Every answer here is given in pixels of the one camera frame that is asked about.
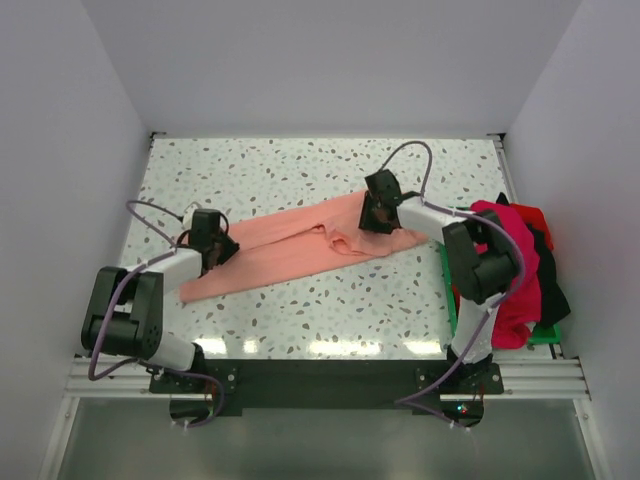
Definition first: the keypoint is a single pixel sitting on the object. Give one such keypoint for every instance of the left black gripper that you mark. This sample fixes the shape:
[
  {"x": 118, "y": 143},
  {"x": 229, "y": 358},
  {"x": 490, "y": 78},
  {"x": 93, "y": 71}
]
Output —
[{"x": 230, "y": 248}]

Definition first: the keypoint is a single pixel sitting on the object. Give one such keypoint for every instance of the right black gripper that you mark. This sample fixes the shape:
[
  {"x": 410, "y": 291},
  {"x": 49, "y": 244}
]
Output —
[{"x": 367, "y": 222}]

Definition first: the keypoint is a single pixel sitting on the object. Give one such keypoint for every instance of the salmon pink t shirt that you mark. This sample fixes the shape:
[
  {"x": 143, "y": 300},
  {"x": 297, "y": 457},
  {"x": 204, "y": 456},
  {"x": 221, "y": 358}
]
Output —
[{"x": 296, "y": 243}]

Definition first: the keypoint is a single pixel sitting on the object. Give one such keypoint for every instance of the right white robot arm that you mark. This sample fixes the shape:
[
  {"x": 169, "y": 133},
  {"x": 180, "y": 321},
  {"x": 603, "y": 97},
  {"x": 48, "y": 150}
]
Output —
[{"x": 485, "y": 263}]

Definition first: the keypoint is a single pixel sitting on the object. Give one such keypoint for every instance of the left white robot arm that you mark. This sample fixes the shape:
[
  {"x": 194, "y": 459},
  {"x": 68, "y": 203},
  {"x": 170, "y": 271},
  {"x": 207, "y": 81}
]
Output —
[{"x": 124, "y": 321}]

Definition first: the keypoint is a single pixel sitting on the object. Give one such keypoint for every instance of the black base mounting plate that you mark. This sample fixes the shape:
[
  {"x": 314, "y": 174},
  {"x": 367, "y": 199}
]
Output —
[{"x": 237, "y": 385}]

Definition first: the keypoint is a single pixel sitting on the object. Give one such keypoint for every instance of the red t shirt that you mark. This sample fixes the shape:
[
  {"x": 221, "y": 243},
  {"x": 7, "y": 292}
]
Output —
[{"x": 534, "y": 216}]

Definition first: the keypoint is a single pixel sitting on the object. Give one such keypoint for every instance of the magenta t shirt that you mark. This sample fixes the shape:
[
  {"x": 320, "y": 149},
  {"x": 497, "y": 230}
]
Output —
[{"x": 510, "y": 324}]

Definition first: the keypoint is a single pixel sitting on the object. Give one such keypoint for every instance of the black t shirt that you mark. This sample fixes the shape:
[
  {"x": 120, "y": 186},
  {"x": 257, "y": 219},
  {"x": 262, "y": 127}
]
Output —
[{"x": 554, "y": 304}]

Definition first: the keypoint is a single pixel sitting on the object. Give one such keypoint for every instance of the green plastic bin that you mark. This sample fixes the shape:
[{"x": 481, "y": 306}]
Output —
[{"x": 538, "y": 335}]

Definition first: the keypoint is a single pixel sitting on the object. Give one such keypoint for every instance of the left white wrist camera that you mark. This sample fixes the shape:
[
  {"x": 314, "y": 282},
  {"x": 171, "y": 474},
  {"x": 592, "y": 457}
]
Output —
[{"x": 190, "y": 210}]

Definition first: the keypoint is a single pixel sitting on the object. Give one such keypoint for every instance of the aluminium rail frame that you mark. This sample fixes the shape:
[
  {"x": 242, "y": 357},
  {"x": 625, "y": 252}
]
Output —
[{"x": 392, "y": 309}]

